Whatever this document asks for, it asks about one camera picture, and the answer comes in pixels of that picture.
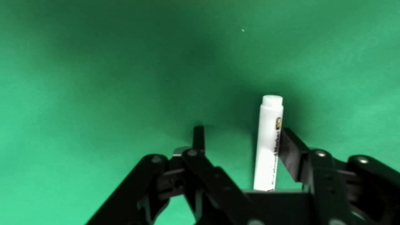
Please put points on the green table cloth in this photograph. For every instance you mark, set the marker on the green table cloth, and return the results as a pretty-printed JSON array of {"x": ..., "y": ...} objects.
[{"x": 103, "y": 82}]

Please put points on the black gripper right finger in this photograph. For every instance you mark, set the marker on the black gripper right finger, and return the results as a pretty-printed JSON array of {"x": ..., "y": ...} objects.
[{"x": 332, "y": 182}]

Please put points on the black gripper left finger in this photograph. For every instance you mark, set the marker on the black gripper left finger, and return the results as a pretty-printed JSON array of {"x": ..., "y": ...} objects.
[{"x": 207, "y": 178}]

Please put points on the blue capped white marker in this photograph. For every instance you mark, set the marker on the blue capped white marker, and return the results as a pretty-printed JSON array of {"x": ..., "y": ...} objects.
[{"x": 268, "y": 145}]

